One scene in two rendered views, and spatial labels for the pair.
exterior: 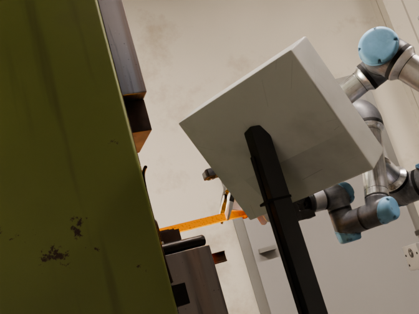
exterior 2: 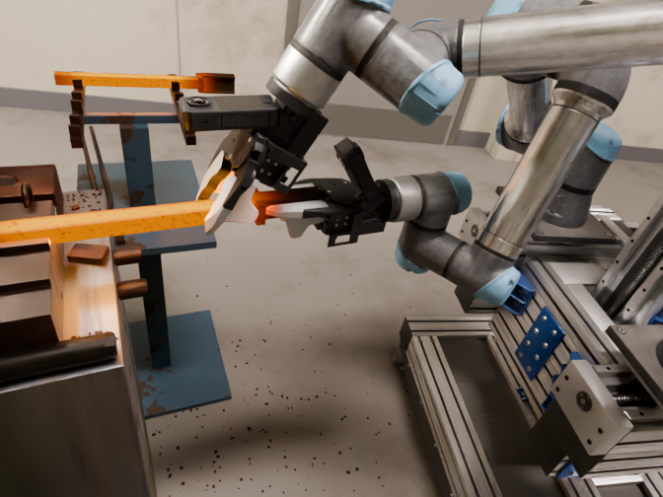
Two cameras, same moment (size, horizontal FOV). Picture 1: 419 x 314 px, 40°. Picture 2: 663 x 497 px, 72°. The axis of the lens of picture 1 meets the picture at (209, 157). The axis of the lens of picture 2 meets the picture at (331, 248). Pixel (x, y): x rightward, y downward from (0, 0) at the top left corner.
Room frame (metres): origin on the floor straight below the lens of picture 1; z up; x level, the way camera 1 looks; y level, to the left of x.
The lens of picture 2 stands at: (1.21, -0.09, 1.37)
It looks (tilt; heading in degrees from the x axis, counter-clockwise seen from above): 38 degrees down; 351
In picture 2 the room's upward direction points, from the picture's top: 11 degrees clockwise
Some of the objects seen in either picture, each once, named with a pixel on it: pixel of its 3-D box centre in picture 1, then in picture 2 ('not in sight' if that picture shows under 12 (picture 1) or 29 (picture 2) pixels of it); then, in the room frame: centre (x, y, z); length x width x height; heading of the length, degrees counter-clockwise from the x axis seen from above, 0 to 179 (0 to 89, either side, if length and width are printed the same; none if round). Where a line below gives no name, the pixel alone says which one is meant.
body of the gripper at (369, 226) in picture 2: (293, 208); (353, 208); (1.82, -0.21, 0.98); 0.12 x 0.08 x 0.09; 112
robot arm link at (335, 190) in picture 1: (335, 196); (435, 196); (1.87, -0.36, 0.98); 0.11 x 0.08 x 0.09; 112
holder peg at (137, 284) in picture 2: not in sight; (132, 289); (1.70, 0.11, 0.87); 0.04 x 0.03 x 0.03; 111
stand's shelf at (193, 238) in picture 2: not in sight; (142, 203); (2.21, 0.25, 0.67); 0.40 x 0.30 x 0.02; 19
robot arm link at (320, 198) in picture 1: (313, 200); (396, 198); (1.85, -0.28, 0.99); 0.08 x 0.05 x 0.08; 22
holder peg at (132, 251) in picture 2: not in sight; (127, 255); (1.77, 0.14, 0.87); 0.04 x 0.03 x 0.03; 111
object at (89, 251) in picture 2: not in sight; (89, 253); (1.71, 0.16, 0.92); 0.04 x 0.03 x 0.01; 91
